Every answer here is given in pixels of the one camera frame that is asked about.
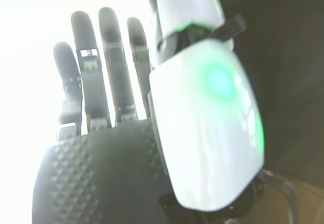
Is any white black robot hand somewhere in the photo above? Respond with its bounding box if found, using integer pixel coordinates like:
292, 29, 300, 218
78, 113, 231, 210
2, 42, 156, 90
31, 0, 266, 224

